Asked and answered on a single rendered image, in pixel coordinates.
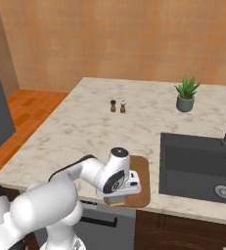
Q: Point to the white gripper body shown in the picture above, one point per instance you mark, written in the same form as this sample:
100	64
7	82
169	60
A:
117	194

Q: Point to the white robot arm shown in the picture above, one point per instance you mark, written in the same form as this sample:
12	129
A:
49	201

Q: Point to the yellow sponge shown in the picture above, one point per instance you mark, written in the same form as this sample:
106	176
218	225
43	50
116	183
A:
115	203

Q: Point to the brown wooden cutting board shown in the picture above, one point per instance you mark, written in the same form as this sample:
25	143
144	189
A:
140	182

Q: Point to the grey dishwasher front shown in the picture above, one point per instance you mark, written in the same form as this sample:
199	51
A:
114	236

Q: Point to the dark wooden cupboard door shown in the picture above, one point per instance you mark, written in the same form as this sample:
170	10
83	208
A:
183	234

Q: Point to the dark grey sink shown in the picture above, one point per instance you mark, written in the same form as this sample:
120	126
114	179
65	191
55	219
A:
196	166

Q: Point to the brown shaker with white top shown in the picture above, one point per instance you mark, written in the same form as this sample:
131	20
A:
123	106

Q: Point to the brown pepper shaker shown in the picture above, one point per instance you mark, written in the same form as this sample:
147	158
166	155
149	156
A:
112	106

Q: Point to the green plant in grey pot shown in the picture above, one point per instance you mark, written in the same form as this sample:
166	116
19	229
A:
185	97

